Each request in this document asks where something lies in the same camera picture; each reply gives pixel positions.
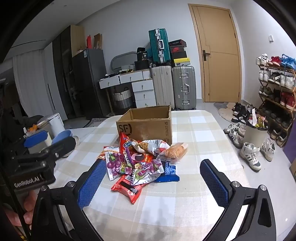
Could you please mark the green purple candy packet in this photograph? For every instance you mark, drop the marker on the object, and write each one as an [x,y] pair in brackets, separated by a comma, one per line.
[145,172]

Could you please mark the teal suitcase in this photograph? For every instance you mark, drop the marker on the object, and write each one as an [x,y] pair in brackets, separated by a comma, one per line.
[159,46]

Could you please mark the cluster of sneakers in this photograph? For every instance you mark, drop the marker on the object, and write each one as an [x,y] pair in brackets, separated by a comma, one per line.
[251,155]

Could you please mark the purple grape candy packet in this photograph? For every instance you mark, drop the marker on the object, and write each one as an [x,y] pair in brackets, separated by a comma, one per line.
[114,164]

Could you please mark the woven laundry basket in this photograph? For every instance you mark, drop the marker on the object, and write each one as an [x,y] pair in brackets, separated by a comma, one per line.
[122,99]

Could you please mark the beige plate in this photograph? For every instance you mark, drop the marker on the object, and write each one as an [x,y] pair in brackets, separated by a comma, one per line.
[77,140]

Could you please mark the beige suitcase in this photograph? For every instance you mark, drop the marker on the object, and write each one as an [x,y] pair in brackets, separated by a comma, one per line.
[163,88]

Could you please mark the white bin with wrappers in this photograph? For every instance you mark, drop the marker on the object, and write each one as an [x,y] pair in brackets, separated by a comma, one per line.
[254,136]

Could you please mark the wooden shoe rack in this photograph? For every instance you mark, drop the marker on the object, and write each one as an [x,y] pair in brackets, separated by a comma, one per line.
[276,102]

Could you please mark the orange cracker packet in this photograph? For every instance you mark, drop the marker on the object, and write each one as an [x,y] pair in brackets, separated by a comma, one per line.
[174,150]

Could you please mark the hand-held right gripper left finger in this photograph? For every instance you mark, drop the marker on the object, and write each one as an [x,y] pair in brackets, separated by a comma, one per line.
[92,183]

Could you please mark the small orange snack packet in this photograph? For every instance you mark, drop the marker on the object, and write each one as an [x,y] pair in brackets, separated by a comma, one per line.
[101,155]

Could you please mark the white wardrobe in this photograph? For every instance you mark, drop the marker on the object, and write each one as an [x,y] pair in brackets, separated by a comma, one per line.
[52,92]

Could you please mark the red chips bag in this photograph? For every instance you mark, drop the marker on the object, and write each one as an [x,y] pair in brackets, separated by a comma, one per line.
[126,142]

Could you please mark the dark wardrobe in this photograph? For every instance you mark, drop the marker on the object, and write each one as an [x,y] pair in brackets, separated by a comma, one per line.
[62,69]

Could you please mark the flat brown cardboard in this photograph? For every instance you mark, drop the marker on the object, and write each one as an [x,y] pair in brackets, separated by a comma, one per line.
[98,41]

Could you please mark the white drawer desk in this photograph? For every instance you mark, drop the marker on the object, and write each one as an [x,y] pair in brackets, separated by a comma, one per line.
[143,87]

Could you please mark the silver suitcase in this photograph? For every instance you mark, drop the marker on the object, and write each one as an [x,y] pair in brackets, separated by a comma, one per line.
[183,88]

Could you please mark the grey rounded board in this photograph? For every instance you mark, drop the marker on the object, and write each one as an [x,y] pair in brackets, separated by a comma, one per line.
[122,59]

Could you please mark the shoe rack with shoes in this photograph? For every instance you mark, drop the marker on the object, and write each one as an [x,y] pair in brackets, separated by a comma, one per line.
[286,99]

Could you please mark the dark grey refrigerator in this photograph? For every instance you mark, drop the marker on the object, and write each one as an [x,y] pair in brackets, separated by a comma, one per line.
[90,83]

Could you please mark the white red snack bag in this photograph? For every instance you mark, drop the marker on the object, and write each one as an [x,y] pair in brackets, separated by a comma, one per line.
[153,144]

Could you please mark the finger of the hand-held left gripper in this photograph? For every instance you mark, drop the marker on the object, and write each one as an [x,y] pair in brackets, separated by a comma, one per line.
[35,140]
[64,144]

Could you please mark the red packet black label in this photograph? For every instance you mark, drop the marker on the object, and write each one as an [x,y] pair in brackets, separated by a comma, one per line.
[126,187]

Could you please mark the person's left hand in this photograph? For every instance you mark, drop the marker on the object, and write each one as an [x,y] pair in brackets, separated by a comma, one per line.
[29,204]

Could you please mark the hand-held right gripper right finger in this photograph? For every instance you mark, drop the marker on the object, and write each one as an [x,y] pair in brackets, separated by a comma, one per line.
[214,183]

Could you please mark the blue cookie packet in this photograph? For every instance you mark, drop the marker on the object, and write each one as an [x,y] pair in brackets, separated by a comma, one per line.
[170,172]

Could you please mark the black bag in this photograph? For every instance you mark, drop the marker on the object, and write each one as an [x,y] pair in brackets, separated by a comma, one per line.
[142,65]

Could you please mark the blue bowls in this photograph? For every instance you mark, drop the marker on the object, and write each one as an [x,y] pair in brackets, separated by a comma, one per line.
[62,135]

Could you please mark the round beige door rug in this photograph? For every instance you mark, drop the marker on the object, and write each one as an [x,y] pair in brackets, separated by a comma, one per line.
[225,111]

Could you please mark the black white patterned rug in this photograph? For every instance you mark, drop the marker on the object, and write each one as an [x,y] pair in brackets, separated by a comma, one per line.
[94,121]

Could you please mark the black gift box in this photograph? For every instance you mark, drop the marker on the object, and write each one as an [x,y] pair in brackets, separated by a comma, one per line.
[142,54]

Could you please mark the white cup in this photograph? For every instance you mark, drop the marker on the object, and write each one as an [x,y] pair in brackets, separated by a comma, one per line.
[48,139]

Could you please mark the white curtain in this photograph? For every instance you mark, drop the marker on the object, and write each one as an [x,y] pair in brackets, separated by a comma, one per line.
[27,81]

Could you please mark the black shoebox red label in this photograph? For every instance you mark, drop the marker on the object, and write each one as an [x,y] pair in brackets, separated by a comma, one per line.
[177,42]

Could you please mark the brown cardboard box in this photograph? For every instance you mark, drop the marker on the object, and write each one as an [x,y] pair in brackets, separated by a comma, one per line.
[148,129]

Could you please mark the wooden door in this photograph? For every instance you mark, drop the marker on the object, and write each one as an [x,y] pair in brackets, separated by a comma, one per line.
[217,69]

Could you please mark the white lidded bucket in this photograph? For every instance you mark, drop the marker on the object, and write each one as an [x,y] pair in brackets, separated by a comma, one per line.
[56,125]

